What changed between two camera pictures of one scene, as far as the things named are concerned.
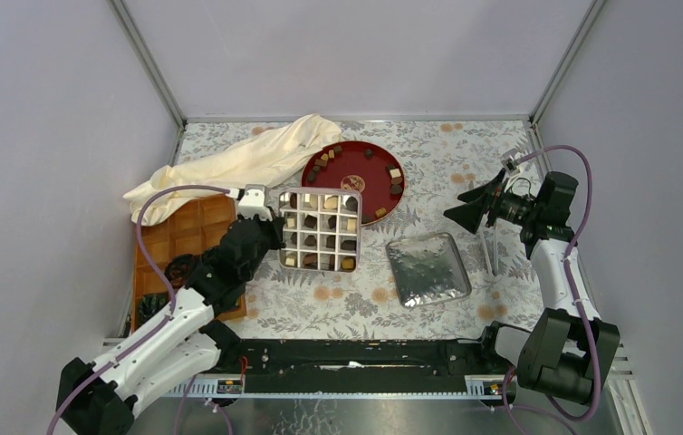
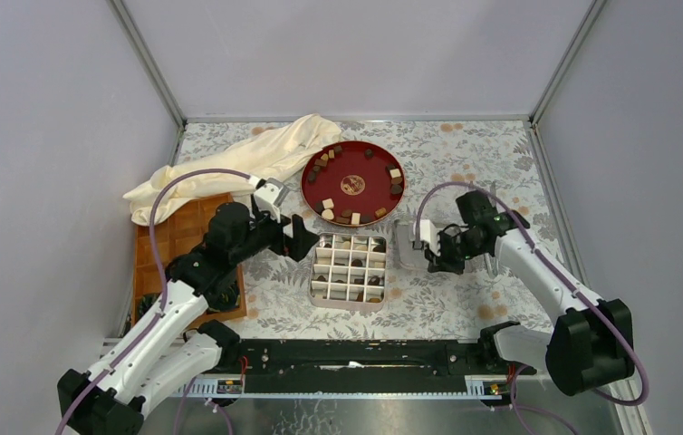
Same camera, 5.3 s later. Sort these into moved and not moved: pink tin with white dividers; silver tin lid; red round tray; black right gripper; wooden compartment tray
Moved: black right gripper; pink tin with white dividers; silver tin lid
Not moved: wooden compartment tray; red round tray
